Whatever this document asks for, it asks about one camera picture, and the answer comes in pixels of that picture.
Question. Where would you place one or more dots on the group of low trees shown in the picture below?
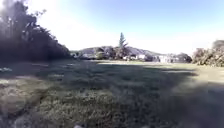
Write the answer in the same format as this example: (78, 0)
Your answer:
(103, 53)

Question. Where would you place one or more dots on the tall conifer tree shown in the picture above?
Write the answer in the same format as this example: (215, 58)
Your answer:
(122, 43)

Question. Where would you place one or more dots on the green grass field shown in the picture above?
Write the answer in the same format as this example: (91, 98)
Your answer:
(110, 90)

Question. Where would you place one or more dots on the distant hill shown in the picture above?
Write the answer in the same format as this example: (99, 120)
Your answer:
(140, 51)

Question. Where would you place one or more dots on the white building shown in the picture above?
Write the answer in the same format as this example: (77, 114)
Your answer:
(165, 59)

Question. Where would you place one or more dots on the robot's own part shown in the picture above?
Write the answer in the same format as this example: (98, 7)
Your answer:
(77, 126)

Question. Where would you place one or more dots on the dark clump of trees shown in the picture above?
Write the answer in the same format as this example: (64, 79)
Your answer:
(23, 43)

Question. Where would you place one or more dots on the pale leafy bushes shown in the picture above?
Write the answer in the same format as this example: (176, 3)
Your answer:
(210, 55)

